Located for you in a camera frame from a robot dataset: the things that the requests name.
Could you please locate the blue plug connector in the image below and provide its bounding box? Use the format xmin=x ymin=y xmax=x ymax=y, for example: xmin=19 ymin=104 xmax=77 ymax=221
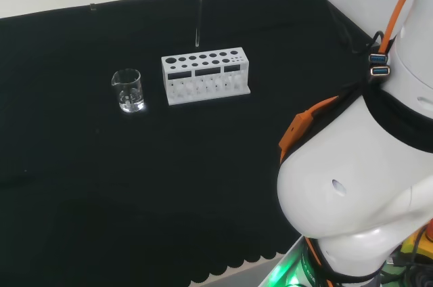
xmin=370 ymin=66 xmax=391 ymax=78
xmin=368 ymin=53 xmax=390 ymax=65

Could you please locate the clear glass rod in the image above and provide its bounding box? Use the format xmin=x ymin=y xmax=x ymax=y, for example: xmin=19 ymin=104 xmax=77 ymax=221
xmin=194 ymin=0 xmax=205 ymax=47

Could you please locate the grey metal base plate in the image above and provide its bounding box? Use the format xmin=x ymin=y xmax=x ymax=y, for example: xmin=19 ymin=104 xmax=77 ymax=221
xmin=189 ymin=234 xmax=307 ymax=287

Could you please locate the thin black cable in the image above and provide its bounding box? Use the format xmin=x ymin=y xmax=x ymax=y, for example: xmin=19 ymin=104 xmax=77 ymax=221
xmin=317 ymin=0 xmax=365 ymax=55

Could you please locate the orange cable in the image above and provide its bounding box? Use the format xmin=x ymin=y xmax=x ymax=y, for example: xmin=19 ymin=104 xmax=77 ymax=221
xmin=377 ymin=0 xmax=421 ymax=55

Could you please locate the yellow stop button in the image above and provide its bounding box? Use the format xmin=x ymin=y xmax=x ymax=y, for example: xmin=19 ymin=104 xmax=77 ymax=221
xmin=401 ymin=224 xmax=433 ymax=265

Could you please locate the white test tube rack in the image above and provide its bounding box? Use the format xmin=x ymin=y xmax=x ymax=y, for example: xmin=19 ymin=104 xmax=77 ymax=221
xmin=160 ymin=47 xmax=252 ymax=106

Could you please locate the small clear glass beaker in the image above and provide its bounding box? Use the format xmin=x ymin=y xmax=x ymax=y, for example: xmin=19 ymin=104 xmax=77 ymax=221
xmin=111 ymin=68 xmax=147 ymax=114

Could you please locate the black bench cloth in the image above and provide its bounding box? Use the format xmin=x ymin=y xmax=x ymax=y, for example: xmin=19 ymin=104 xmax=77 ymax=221
xmin=0 ymin=0 xmax=385 ymax=286

